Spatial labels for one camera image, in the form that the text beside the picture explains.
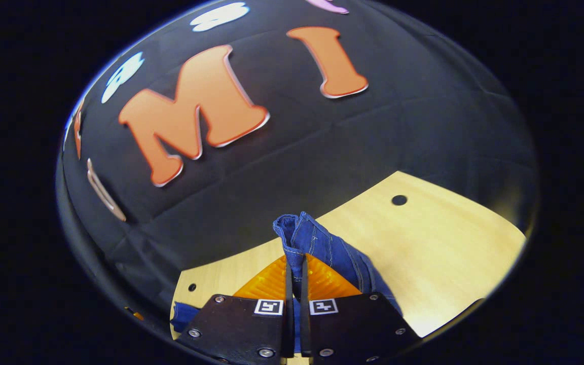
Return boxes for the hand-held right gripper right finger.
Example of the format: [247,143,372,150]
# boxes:
[300,253,422,364]

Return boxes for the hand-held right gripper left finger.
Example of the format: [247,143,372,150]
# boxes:
[175,255,294,364]

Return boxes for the blue denim jeans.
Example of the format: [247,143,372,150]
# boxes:
[170,211,404,355]

